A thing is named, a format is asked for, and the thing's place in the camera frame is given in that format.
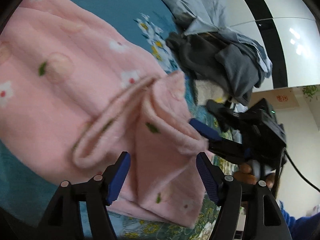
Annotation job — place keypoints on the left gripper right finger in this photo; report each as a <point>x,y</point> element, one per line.
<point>263,216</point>

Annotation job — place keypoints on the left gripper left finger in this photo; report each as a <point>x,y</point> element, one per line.
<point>62,219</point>

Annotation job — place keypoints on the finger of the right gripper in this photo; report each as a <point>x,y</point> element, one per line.
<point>205,130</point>

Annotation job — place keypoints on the pink fleece floral garment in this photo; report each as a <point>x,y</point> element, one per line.
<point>75,94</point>

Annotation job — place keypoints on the dark grey clothes pile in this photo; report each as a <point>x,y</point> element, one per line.
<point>231,65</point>

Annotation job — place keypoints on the person's right hand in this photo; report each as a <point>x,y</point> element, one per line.
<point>245,175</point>

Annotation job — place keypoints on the beige fleece garment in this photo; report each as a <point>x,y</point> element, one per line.
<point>207,90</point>

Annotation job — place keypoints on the cardboard box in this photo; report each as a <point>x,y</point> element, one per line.
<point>278,98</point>

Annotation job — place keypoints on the teal floral bed blanket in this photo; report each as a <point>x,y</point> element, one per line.
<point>25,195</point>

